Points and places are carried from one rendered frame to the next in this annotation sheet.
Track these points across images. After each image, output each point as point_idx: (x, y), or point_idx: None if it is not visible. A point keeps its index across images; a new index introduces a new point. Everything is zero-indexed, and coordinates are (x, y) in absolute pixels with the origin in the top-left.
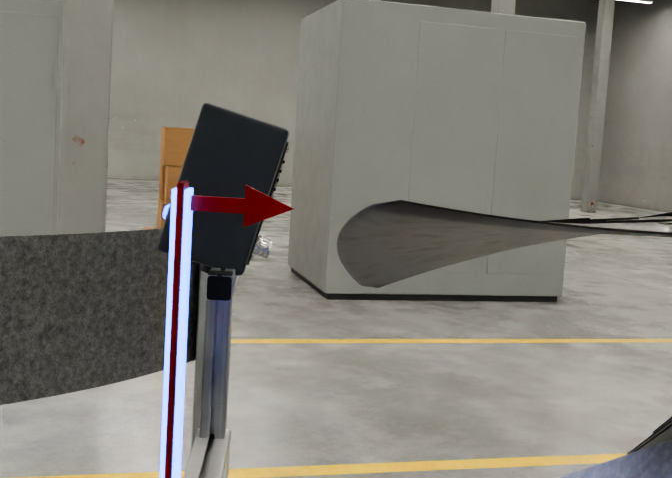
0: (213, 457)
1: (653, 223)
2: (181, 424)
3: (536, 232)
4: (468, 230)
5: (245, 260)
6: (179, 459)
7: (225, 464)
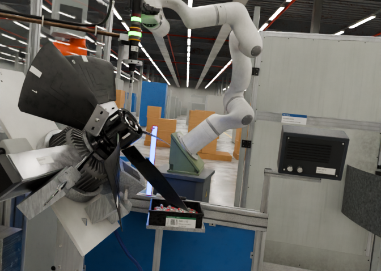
0: (246, 210)
1: None
2: (152, 155)
3: None
4: None
5: (278, 168)
6: (151, 160)
7: (248, 214)
